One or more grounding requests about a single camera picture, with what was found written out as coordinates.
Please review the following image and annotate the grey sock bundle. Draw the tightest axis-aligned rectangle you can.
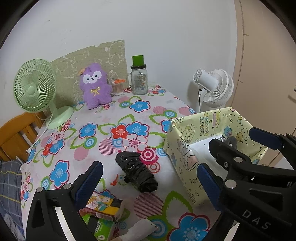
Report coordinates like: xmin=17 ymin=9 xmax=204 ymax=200
xmin=218 ymin=136 xmax=237 ymax=149

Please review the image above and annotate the purple plush toy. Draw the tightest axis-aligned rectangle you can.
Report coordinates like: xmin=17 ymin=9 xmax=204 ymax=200
xmin=79 ymin=63 xmax=112 ymax=109

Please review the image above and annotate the yellow cartoon storage box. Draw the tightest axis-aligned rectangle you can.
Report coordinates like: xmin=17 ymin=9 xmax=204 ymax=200
xmin=164 ymin=108 xmax=268 ymax=206

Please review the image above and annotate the cartoon tissue pack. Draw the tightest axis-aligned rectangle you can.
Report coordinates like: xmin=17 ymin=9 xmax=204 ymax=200
xmin=80 ymin=192 xmax=124 ymax=223

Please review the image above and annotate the white roll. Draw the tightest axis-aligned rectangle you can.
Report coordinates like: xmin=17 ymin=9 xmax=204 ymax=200
xmin=113 ymin=218 xmax=158 ymax=241

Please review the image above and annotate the glass jar green lid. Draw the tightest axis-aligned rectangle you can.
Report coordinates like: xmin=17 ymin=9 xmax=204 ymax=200
xmin=128 ymin=55 xmax=148 ymax=95

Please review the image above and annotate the small cotton swab jar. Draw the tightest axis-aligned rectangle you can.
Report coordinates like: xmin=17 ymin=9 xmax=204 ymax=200
xmin=111 ymin=79 xmax=125 ymax=96

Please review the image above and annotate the wooden chair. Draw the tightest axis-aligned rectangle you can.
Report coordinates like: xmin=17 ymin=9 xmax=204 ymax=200
xmin=0 ymin=111 xmax=45 ymax=161

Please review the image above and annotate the green desk fan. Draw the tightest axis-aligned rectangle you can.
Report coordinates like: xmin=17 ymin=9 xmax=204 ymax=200
xmin=13 ymin=59 xmax=74 ymax=130

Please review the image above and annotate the green tissue pack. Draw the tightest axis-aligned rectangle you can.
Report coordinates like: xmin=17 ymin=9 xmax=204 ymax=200
xmin=82 ymin=214 xmax=116 ymax=241

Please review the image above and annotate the white fan power cable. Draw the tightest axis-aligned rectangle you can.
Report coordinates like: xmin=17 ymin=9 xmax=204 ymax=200
xmin=26 ymin=108 xmax=56 ymax=155

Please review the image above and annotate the beige door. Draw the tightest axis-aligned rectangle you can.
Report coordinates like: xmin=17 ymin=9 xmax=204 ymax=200
xmin=231 ymin=0 xmax=296 ymax=167

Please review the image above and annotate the white standing fan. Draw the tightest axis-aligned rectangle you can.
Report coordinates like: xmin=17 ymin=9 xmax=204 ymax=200
xmin=193 ymin=68 xmax=234 ymax=113

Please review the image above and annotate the plaid blue bedding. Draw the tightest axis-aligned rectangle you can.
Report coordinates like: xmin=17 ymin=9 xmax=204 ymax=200
xmin=1 ymin=160 xmax=25 ymax=240

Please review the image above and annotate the floral tablecloth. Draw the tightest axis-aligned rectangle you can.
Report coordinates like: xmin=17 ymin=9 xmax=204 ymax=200
xmin=21 ymin=85 xmax=219 ymax=240

